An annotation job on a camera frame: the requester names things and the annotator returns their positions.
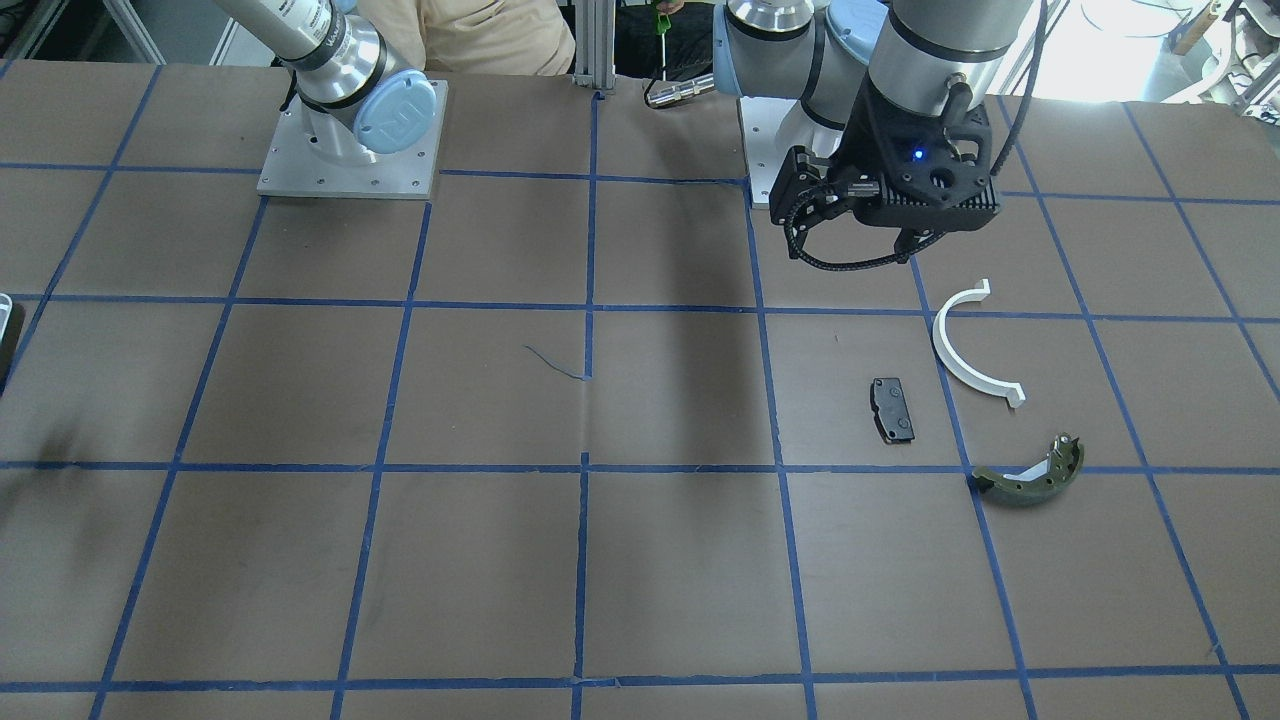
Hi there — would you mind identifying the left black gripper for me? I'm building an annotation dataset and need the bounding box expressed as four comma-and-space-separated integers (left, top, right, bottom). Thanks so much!
769, 72, 946, 263

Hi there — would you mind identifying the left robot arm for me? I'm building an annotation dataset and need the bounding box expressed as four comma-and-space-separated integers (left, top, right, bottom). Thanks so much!
712, 1, 1048, 272

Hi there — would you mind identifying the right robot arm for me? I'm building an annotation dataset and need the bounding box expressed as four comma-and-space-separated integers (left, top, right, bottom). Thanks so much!
218, 1, 438, 154

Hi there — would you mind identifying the black brake pad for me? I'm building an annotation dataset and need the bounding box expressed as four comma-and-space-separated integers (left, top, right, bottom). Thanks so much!
869, 377, 915, 445

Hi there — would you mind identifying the olive green brake shoe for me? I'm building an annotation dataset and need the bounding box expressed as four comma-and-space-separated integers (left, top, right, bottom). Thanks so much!
972, 434, 1085, 507

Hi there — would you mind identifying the person in beige shirt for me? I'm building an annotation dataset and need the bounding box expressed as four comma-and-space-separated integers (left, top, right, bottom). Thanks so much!
356, 1, 576, 76

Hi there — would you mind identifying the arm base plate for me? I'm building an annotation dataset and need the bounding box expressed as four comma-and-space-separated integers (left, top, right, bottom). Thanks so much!
257, 79, 451, 200
739, 97, 842, 210

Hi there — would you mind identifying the white curved plastic bracket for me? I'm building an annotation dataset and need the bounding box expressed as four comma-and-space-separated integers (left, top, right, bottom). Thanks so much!
932, 279, 1028, 409

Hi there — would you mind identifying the aluminium frame post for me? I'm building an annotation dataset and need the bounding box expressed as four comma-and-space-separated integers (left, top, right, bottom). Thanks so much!
572, 0, 616, 95

